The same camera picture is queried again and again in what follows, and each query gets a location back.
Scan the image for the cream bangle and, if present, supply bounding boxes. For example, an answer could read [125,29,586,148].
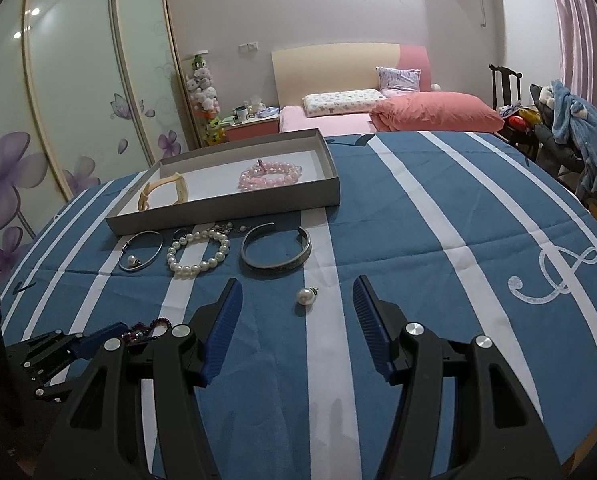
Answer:
[137,172,189,212]

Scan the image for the white pearl bracelet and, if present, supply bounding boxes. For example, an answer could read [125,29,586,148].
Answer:
[166,222,246,279]

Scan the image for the white printed pillow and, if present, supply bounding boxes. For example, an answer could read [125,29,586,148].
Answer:
[302,88,389,118]

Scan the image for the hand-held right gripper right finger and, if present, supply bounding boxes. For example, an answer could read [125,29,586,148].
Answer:
[353,274,564,480]

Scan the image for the pink white nightstand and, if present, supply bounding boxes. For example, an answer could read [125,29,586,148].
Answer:
[223,110,282,143]

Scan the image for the folded pink quilt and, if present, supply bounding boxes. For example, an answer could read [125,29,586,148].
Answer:
[369,91,504,134]

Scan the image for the wardrobe with purple flower doors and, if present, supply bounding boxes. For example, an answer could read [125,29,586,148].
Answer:
[0,0,202,261]

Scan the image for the dark red bead bracelet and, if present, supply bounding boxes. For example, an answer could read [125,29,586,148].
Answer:
[122,319,173,346]

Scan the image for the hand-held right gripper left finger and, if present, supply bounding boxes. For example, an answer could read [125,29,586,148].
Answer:
[33,279,244,480]

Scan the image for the thin silver bangle with pearl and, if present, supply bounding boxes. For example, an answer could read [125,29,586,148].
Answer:
[118,230,164,273]

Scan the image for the bed with pink sheet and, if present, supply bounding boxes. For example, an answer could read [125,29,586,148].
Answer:
[278,105,374,137]

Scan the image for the grey cardboard box tray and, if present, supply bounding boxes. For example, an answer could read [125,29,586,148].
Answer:
[105,128,341,237]

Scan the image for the dark wooden chair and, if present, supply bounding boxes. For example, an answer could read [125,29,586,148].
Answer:
[489,63,542,161]

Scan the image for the pink striped curtain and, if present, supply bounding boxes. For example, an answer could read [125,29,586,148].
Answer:
[541,0,597,111]

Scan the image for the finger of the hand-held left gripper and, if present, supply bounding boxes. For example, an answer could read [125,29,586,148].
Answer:
[8,355,86,403]
[7,322,129,361]

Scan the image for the cream pink headboard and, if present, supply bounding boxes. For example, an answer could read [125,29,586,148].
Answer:
[271,42,432,108]

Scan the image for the purple printed pillow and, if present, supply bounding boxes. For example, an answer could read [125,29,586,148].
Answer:
[375,66,422,97]

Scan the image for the plush toy tower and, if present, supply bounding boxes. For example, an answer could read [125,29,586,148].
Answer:
[186,50,226,143]

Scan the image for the blue plush garment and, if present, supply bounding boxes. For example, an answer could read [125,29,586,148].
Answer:
[549,80,597,201]

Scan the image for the wide silver cuff bracelet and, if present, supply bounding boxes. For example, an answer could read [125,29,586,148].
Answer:
[240,222,313,281]

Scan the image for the pink bead bracelet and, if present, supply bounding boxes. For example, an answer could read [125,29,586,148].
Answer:
[238,158,302,191]

